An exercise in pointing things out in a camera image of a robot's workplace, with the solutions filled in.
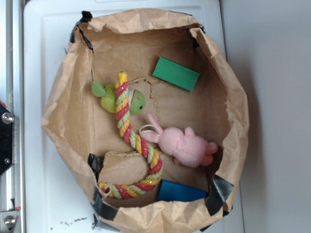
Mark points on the green plush toy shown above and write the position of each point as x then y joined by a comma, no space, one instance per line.
108,98

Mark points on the green rectangular block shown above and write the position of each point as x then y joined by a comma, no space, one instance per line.
176,74

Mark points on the black metal bracket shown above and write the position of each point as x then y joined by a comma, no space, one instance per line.
6,138

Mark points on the brown paper bag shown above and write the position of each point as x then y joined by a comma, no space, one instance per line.
87,137

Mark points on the aluminium frame rail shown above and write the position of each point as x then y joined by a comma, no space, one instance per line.
12,184

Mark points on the blue rectangular block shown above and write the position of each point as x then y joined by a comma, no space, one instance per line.
170,191

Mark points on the pink plush bunny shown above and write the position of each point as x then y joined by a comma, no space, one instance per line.
184,146

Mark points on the multicolour braided rope toy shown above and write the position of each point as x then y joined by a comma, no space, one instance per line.
140,145

